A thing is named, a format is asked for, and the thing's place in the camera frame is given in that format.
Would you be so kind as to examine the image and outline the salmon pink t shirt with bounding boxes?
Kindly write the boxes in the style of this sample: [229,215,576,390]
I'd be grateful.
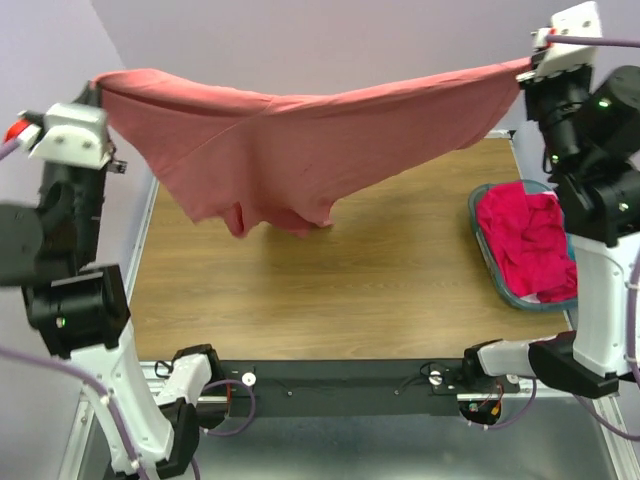
[94,58,531,237]

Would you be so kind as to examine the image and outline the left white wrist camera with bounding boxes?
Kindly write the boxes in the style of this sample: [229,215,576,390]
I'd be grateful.
[1,103,113,170]

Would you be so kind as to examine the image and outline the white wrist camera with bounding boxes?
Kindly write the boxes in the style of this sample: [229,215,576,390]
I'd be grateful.
[1,103,113,170]
[516,1,602,85]

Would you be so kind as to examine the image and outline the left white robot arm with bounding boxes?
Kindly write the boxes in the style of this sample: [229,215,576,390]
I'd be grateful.
[1,85,222,479]

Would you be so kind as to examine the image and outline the magenta t shirt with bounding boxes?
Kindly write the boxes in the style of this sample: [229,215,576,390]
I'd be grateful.
[475,181,577,304]

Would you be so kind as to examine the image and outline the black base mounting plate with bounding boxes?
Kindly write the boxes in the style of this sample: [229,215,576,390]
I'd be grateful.
[220,358,519,418]

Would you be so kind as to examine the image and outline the teal plastic basket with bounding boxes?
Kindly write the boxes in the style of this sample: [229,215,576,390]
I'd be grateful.
[467,183,578,313]

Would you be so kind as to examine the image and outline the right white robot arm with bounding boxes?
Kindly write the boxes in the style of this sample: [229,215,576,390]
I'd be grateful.
[459,66,639,399]

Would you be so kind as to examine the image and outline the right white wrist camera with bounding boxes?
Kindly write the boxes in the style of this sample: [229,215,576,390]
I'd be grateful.
[516,1,602,85]

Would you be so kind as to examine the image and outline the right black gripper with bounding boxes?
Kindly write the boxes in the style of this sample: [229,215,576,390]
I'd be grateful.
[519,48,595,176]

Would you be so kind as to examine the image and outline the aluminium front rail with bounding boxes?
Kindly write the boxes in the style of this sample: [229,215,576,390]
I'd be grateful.
[134,355,621,402]

